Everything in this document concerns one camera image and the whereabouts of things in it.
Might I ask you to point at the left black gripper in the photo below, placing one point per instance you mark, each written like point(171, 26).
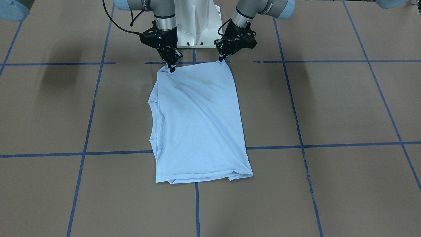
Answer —
point(237, 32)

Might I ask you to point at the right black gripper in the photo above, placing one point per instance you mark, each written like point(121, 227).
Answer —
point(168, 43)

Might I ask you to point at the light blue t-shirt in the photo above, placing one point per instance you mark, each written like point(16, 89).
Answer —
point(197, 133)

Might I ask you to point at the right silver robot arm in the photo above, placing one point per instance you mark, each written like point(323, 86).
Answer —
point(163, 11)

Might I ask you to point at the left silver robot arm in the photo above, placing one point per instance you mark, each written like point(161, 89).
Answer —
point(246, 10)

